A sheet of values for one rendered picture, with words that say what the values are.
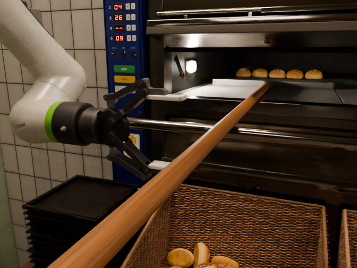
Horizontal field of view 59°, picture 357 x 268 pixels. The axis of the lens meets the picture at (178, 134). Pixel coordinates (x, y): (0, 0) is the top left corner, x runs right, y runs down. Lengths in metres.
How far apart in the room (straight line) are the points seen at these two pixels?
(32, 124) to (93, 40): 0.68
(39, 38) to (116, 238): 0.57
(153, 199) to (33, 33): 0.53
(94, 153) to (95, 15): 0.57
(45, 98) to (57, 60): 0.09
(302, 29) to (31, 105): 0.69
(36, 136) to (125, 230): 0.48
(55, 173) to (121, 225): 1.33
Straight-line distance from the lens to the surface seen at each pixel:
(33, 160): 1.69
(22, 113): 0.75
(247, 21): 0.96
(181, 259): 1.21
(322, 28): 0.94
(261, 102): 1.11
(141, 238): 1.06
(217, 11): 1.03
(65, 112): 0.68
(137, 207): 0.32
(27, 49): 0.78
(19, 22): 0.76
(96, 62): 1.34
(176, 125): 0.79
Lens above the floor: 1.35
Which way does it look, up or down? 15 degrees down
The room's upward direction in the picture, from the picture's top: straight up
